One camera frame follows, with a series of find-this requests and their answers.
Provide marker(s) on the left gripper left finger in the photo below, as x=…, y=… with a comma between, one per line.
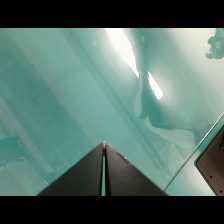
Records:
x=85, y=178

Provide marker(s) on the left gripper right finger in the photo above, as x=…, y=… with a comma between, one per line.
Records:
x=126, y=178

